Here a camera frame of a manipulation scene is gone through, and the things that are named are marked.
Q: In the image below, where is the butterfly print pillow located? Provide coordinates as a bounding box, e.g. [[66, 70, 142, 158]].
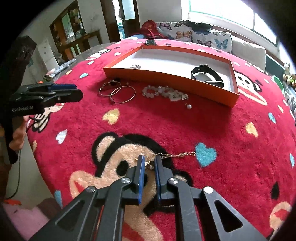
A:
[[156, 22, 192, 42], [191, 29, 232, 53]]

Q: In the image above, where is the gold pendant necklace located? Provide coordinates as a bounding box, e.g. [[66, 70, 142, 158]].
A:
[[135, 151, 197, 171]]

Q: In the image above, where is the black watch band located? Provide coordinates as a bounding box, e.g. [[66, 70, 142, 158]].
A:
[[191, 64, 224, 88]]

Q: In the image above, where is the person's left hand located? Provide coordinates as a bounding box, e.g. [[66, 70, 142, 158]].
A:
[[9, 116, 29, 151]]

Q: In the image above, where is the silver wire rings cluster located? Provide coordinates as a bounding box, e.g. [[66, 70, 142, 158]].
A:
[[129, 64, 141, 69]]

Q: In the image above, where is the red bag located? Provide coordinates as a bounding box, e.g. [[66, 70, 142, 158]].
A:
[[139, 20, 167, 39]]

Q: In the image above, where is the white drawer cabinet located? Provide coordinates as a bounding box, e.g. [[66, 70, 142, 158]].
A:
[[37, 38, 59, 71]]

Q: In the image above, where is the white bead bracelet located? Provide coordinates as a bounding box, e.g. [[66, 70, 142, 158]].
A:
[[141, 85, 189, 102]]

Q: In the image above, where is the plain white pillow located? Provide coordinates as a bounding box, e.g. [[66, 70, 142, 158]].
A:
[[232, 37, 266, 71]]

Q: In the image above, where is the dark wooden door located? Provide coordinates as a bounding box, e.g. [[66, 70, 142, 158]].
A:
[[100, 0, 140, 42]]

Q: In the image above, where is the right butterfly print pillow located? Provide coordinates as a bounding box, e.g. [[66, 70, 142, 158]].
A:
[[191, 29, 232, 53]]

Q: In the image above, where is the red monkey print blanket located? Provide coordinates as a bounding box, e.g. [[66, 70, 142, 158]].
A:
[[28, 38, 295, 237]]

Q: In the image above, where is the large silver hoop bangle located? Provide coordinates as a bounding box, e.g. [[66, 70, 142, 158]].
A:
[[109, 85, 136, 104]]

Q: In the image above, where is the plush toys group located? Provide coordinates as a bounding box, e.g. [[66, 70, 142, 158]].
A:
[[283, 63, 295, 90]]

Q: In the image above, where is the black remote control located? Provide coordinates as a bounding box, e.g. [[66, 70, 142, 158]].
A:
[[145, 39, 156, 46]]

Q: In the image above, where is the pearl drop earring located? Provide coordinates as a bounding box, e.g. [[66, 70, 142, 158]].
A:
[[185, 103, 192, 109]]

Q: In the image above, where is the orange shallow box tray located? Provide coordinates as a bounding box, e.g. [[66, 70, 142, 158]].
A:
[[103, 45, 239, 108]]

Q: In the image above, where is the window with green frame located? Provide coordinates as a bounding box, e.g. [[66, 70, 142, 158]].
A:
[[181, 0, 279, 46]]

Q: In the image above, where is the left butterfly print pillow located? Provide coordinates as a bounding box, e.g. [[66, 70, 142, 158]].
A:
[[156, 22, 192, 42]]

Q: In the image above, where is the green plastic bowl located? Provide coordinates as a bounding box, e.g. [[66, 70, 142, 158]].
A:
[[271, 75, 284, 93]]

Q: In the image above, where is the wooden display cabinet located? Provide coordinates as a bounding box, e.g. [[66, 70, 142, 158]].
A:
[[50, 1, 102, 62]]

